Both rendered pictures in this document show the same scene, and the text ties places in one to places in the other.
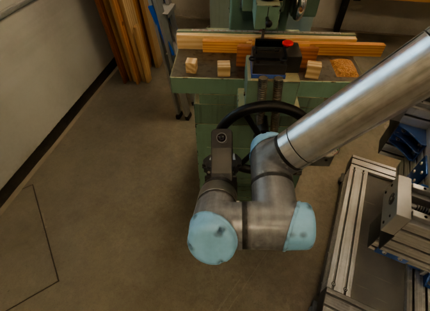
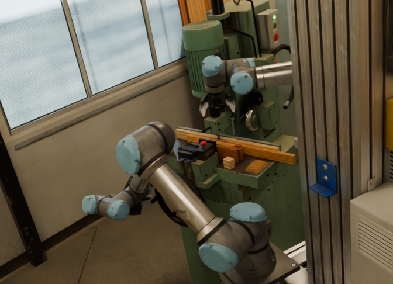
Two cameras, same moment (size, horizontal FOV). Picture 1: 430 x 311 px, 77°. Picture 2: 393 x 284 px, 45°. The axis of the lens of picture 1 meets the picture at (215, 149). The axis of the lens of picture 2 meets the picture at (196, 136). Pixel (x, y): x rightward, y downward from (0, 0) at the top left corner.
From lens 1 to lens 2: 1.70 m
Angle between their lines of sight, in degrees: 38
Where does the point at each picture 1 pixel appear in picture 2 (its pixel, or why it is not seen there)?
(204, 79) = (171, 157)
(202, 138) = not seen: hidden behind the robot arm
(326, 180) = not seen: outside the picture
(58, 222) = (96, 258)
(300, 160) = (133, 186)
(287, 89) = (195, 169)
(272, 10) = (211, 123)
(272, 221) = (107, 202)
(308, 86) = (224, 173)
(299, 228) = (112, 205)
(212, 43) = (192, 137)
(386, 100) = not seen: hidden behind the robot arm
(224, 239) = (89, 201)
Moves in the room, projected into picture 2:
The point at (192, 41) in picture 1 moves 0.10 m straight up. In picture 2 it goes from (183, 135) to (180, 117)
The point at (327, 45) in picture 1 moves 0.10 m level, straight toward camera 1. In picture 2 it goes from (256, 150) to (238, 158)
